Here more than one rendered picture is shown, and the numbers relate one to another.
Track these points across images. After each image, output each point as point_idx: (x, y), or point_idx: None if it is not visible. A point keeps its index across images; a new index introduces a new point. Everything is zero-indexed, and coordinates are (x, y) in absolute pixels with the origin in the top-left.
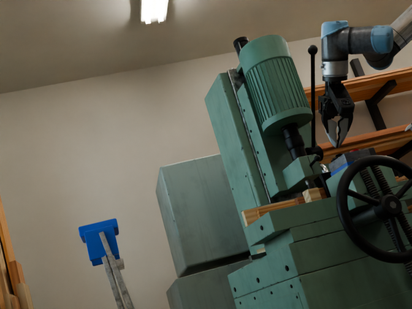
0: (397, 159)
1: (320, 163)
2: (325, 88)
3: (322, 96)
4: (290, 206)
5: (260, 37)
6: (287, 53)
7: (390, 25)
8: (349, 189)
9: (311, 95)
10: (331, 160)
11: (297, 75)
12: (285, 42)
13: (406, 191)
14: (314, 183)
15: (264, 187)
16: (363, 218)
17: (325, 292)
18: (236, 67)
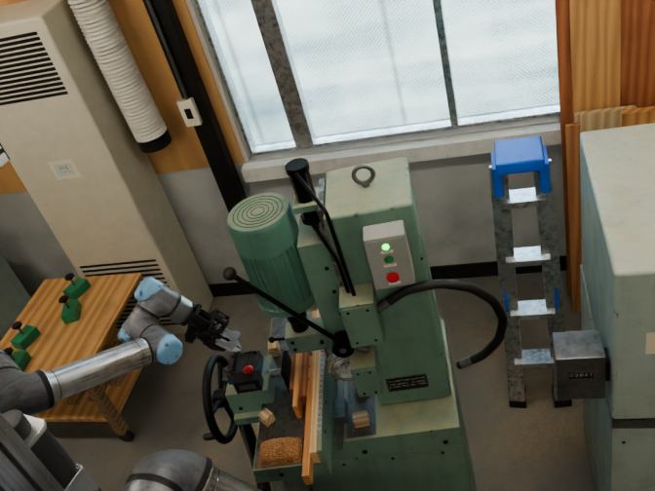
0: (202, 395)
1: (331, 355)
2: (205, 311)
3: (211, 312)
4: (270, 333)
5: (232, 209)
6: (237, 248)
7: (130, 341)
8: (217, 363)
9: (281, 302)
10: (253, 351)
11: (250, 275)
12: (233, 237)
13: (235, 423)
14: (325, 355)
15: None
16: None
17: None
18: (315, 187)
